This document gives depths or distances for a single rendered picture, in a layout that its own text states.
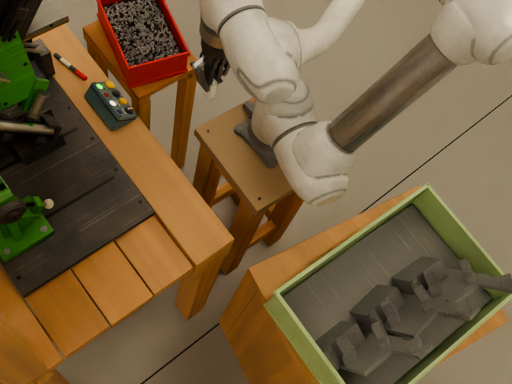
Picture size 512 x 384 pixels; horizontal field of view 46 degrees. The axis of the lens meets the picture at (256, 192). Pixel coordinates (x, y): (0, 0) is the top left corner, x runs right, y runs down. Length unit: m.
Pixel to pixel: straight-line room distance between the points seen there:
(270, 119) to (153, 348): 1.22
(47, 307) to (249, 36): 0.96
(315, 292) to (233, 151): 0.50
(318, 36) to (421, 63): 0.37
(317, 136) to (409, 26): 2.09
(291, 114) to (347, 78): 1.60
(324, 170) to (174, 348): 1.22
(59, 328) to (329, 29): 1.03
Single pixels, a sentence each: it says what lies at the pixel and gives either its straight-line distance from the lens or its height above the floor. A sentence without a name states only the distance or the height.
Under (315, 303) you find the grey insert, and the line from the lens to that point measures 1.80.
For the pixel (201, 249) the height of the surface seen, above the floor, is 0.90.
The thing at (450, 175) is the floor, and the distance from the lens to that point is 3.20.
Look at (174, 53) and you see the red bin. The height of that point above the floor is 0.88.
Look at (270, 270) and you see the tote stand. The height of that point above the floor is 0.79.
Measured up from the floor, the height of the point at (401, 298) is 0.92.
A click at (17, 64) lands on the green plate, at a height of 1.18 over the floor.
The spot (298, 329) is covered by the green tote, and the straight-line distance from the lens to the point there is 1.68.
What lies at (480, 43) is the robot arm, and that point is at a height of 1.60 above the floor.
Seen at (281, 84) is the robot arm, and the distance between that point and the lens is 1.07.
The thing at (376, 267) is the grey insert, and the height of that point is 0.85.
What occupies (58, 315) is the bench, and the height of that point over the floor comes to 0.88.
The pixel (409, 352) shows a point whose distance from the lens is 1.57.
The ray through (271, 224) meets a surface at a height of 0.24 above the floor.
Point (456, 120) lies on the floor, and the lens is 3.38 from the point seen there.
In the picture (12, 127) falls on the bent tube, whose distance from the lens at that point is 1.74.
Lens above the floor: 2.53
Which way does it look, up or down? 64 degrees down
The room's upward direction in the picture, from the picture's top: 23 degrees clockwise
